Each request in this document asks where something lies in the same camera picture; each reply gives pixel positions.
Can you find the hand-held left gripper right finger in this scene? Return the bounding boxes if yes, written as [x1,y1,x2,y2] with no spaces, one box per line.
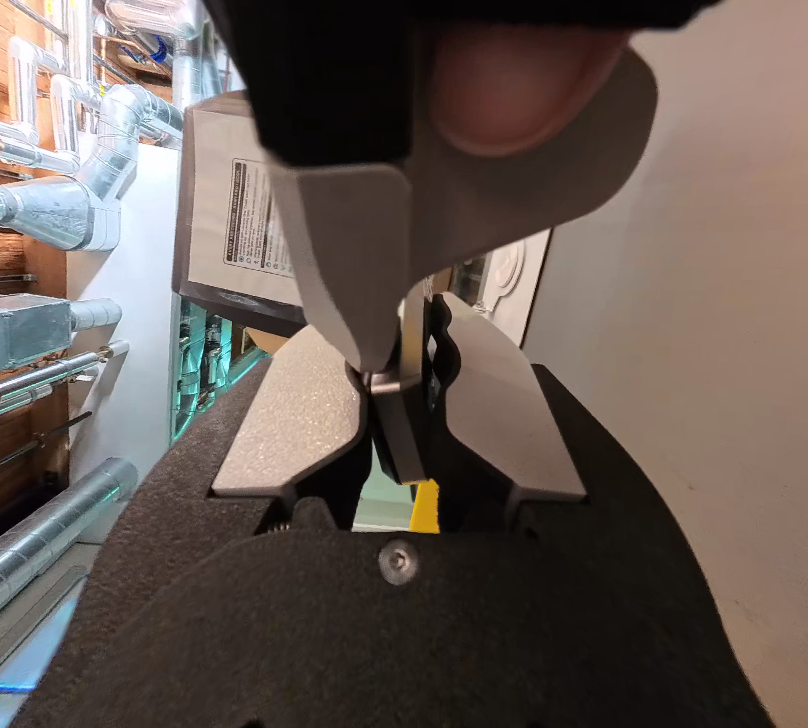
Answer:
[431,291,589,527]

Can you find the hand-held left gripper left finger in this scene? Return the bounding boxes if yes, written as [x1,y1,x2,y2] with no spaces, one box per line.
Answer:
[212,324,370,514]

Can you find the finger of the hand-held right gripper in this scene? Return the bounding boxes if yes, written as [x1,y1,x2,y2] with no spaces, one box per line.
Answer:
[267,161,414,374]

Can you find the black hdmi switch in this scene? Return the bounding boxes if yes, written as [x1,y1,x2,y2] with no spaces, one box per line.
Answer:
[368,289,439,487]

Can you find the person's right hand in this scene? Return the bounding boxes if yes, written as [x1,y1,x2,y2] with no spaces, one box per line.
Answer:
[428,27,634,159]

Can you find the printed instruction sheet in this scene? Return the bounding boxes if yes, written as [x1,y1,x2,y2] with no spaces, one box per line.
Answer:
[188,108,305,307]

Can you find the silver insulated pipes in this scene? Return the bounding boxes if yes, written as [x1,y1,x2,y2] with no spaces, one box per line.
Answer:
[0,0,253,609]

